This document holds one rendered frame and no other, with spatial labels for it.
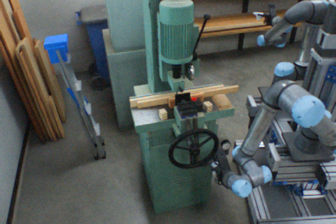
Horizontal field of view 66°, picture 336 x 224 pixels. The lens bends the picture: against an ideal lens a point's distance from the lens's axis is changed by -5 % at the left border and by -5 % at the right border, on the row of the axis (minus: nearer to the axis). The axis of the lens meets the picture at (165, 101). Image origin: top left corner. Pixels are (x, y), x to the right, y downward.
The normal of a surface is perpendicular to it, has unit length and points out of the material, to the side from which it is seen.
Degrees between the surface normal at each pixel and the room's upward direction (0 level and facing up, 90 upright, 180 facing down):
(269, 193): 0
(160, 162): 90
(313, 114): 85
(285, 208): 0
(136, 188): 0
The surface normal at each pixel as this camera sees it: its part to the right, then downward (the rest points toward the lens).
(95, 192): -0.02, -0.82
